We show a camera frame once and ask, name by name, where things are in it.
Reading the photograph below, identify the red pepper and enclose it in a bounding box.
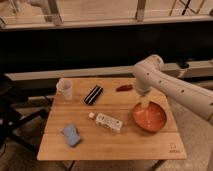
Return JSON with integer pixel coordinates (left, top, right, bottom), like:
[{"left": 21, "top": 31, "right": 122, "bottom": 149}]
[{"left": 116, "top": 84, "right": 133, "bottom": 92}]

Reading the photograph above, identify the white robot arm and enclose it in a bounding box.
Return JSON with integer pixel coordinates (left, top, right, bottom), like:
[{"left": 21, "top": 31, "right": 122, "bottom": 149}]
[{"left": 133, "top": 54, "right": 213, "bottom": 126}]

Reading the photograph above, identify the orange ceramic bowl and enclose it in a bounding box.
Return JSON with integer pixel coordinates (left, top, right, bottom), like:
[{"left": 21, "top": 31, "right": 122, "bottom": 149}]
[{"left": 132, "top": 102, "right": 167, "bottom": 133}]

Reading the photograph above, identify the wooden folding table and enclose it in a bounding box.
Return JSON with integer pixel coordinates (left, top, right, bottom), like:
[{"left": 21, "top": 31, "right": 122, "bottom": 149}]
[{"left": 37, "top": 78, "right": 187, "bottom": 161}]

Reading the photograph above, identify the black striped case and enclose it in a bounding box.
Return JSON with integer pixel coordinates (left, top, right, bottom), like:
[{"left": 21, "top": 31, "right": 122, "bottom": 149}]
[{"left": 84, "top": 85, "right": 103, "bottom": 105}]

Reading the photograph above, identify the blue sponge cloth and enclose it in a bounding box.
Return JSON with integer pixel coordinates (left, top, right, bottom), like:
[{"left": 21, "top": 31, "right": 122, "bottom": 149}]
[{"left": 61, "top": 124, "right": 81, "bottom": 147}]

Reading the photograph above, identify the clear plastic cup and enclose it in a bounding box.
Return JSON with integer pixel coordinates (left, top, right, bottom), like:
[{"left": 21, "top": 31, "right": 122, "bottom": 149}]
[{"left": 56, "top": 79, "right": 72, "bottom": 100}]

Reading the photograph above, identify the black chair base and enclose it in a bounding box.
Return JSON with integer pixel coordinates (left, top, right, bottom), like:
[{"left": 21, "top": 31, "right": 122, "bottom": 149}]
[{"left": 0, "top": 73, "right": 48, "bottom": 152}]

